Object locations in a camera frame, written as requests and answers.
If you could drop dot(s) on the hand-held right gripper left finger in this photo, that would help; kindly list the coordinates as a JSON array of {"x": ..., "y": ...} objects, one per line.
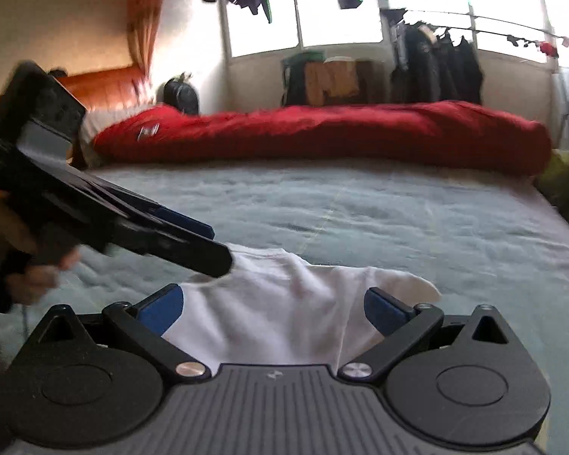
[{"x": 163, "y": 310}]

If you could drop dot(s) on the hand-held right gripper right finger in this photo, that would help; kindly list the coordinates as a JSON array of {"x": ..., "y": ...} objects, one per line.
[{"x": 384, "y": 313}]

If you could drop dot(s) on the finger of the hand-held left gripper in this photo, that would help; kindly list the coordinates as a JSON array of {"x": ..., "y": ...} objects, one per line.
[
  {"x": 194, "y": 256},
  {"x": 185, "y": 227}
]

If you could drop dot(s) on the white printed t-shirt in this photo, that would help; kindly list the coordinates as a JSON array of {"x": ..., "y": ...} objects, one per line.
[{"x": 289, "y": 303}]

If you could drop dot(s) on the person's left hand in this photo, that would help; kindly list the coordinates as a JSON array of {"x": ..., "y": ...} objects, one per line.
[{"x": 33, "y": 279}]

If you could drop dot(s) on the grey pillow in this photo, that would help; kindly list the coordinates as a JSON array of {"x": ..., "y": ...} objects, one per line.
[{"x": 87, "y": 128}]

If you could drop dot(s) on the teal plaid bed blanket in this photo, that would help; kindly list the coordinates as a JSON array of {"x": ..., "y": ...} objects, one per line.
[{"x": 408, "y": 227}]

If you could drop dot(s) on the wooden headboard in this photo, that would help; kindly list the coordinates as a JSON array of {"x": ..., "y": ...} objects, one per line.
[{"x": 104, "y": 85}]

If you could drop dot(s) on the black backpack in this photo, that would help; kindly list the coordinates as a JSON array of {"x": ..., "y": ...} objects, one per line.
[{"x": 181, "y": 97}]

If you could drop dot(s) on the orange curtain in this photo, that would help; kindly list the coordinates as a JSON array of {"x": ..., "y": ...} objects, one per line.
[{"x": 144, "y": 19}]

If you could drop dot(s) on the red quilt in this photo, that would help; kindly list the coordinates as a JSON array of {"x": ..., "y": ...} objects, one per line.
[{"x": 336, "y": 137}]

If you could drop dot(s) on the green box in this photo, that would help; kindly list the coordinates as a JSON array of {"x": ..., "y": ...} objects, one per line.
[{"x": 301, "y": 59}]

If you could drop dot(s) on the orange cloth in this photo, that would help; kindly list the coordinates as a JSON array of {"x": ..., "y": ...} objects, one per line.
[{"x": 332, "y": 80}]

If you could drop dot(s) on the yellow-green bag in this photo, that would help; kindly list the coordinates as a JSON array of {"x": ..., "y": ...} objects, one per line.
[{"x": 557, "y": 185}]

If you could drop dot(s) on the large window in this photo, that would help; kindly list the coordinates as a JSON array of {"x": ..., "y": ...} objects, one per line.
[{"x": 332, "y": 23}]

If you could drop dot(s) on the hanging dark jackets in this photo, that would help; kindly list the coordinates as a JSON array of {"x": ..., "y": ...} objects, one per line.
[{"x": 436, "y": 66}]

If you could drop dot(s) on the metal drying rack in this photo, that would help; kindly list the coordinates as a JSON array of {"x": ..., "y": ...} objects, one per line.
[{"x": 564, "y": 104}]

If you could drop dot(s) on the small red garment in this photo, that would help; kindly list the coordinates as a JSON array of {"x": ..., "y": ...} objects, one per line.
[{"x": 548, "y": 49}]

